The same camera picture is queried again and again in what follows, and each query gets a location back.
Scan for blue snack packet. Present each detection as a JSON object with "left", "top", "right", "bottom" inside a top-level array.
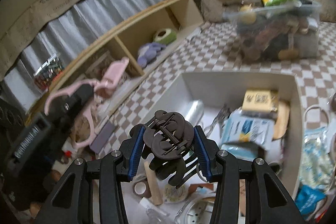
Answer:
[{"left": 295, "top": 184, "right": 326, "bottom": 220}]

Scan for white cardboard box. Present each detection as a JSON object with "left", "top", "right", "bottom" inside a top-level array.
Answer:
[{"left": 115, "top": 72, "right": 305, "bottom": 224}]

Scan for yellow printed box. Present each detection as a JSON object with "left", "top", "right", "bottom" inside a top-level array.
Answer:
[{"left": 241, "top": 89, "right": 279, "bottom": 112}]

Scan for clear jar of coloured pens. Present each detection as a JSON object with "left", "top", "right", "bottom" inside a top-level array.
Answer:
[{"left": 33, "top": 54, "right": 65, "bottom": 90}]

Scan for wooden bedside shelf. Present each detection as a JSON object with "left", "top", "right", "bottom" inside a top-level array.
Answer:
[{"left": 26, "top": 0, "right": 206, "bottom": 119}]

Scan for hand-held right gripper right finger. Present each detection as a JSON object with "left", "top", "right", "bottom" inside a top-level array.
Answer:
[{"left": 194, "top": 125, "right": 306, "bottom": 224}]

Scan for clear plastic storage bin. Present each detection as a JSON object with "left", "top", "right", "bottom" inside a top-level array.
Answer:
[{"left": 223, "top": 0, "right": 323, "bottom": 62}]

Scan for pink plastic hanger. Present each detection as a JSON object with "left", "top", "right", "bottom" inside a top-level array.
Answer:
[{"left": 44, "top": 57, "right": 130, "bottom": 150}]

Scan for wooden oval board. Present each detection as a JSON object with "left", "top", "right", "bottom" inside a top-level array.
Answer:
[{"left": 272, "top": 100, "right": 291, "bottom": 140}]

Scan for purple foam pad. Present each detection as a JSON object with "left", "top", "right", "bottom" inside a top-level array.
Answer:
[{"left": 89, "top": 123, "right": 116, "bottom": 154}]

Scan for blue white tissue pack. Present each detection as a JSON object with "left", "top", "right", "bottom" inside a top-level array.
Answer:
[{"left": 220, "top": 108, "right": 275, "bottom": 152}]

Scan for green tape roll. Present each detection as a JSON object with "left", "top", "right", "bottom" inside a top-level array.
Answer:
[{"left": 153, "top": 28, "right": 178, "bottom": 45}]

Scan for purple cloth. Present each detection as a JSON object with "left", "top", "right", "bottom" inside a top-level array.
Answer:
[{"left": 137, "top": 42, "right": 166, "bottom": 69}]

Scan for metal clips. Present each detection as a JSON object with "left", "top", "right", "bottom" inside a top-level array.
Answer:
[{"left": 206, "top": 104, "right": 232, "bottom": 132}]

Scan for white plastic ring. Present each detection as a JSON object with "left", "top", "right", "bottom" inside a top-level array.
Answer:
[{"left": 304, "top": 105, "right": 333, "bottom": 125}]

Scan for dark brown hair claw clip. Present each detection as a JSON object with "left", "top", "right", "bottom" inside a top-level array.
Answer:
[{"left": 143, "top": 110, "right": 201, "bottom": 189}]

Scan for grey curtain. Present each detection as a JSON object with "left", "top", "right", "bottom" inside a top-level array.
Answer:
[{"left": 0, "top": 0, "right": 179, "bottom": 101}]

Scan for clear plastic round container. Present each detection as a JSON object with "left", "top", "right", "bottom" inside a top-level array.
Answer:
[{"left": 174, "top": 196, "right": 219, "bottom": 224}]

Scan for wooden stick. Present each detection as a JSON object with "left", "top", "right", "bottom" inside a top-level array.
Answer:
[{"left": 143, "top": 160, "right": 164, "bottom": 206}]

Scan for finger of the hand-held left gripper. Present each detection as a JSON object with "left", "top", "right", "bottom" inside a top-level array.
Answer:
[{"left": 52, "top": 84, "right": 95, "bottom": 136}]

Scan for blue patterned drawstring pouch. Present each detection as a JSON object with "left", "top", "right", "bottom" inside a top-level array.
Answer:
[{"left": 299, "top": 126, "right": 336, "bottom": 189}]

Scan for round patterned disc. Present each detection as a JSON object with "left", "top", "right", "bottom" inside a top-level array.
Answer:
[{"left": 164, "top": 182, "right": 189, "bottom": 204}]

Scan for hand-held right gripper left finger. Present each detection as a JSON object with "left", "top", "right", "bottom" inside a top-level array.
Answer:
[{"left": 34, "top": 126, "right": 146, "bottom": 224}]

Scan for brown tape roll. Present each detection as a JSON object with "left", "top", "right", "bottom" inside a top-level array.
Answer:
[{"left": 133, "top": 179, "right": 149, "bottom": 196}]

